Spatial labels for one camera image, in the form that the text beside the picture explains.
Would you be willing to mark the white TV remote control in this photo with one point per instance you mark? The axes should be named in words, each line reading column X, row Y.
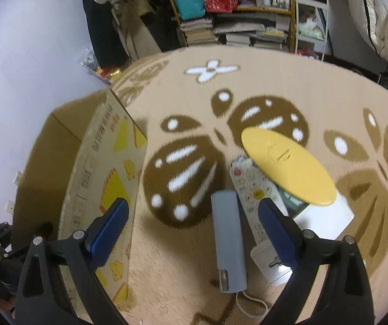
column 252, row 186

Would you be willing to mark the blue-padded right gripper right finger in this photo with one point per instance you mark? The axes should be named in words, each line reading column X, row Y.
column 345, row 297

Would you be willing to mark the yellow oval disc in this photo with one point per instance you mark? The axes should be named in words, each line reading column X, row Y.
column 289, row 165

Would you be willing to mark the upper white wall socket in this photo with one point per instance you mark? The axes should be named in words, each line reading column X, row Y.
column 18, row 178

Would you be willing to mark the white metal cart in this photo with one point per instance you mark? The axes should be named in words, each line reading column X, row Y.
column 312, row 28

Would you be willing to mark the grey blue rectangular case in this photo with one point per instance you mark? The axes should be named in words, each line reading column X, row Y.
column 229, row 246

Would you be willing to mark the yellow wooden bookshelf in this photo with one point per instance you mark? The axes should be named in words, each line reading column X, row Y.
column 268, row 24

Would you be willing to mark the white wall adapter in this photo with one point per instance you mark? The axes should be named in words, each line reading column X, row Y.
column 269, row 263

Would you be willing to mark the black hanging coat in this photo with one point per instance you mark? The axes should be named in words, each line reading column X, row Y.
column 105, row 39

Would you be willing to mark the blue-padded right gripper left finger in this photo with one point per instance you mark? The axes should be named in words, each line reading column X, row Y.
column 83, row 252

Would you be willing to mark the lower white wall socket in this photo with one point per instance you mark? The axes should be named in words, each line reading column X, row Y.
column 10, row 206

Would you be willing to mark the white wall socket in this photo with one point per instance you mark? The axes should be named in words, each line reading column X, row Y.
column 10, row 206
column 18, row 178

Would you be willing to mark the beige hanging coat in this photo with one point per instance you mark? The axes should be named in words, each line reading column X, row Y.
column 135, row 37

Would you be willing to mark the cardboard box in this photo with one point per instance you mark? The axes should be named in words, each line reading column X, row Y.
column 89, row 153

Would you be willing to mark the stack of books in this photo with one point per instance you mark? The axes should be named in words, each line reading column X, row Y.
column 199, row 32

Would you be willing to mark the white flat box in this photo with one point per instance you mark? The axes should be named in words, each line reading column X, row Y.
column 328, row 222

